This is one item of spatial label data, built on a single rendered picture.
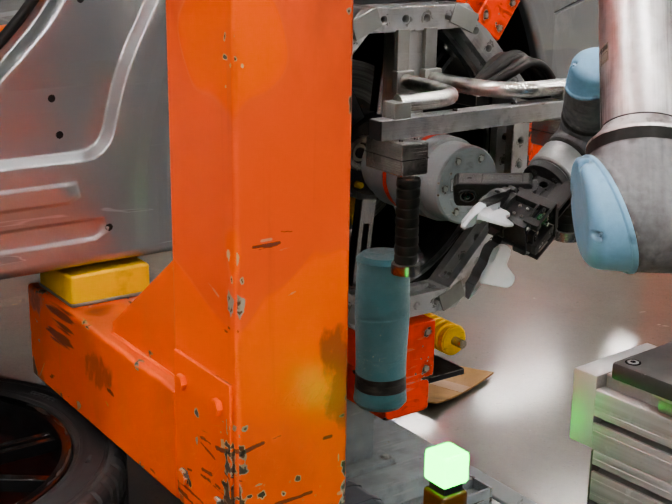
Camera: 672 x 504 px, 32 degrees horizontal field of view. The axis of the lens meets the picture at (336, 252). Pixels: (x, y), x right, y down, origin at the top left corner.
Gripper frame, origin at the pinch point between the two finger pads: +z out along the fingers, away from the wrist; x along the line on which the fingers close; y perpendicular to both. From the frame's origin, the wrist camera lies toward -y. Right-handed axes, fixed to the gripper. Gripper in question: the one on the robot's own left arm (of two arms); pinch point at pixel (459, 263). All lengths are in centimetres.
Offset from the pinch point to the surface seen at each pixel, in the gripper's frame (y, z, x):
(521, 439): -22, -49, 131
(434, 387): -54, -57, 144
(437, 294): -19.5, -18.9, 39.7
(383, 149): -19.3, -9.3, -4.5
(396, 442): -26, -9, 82
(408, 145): -15.2, -10.1, -6.6
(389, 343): -14.2, 1.1, 27.7
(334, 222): -4.4, 17.9, -22.8
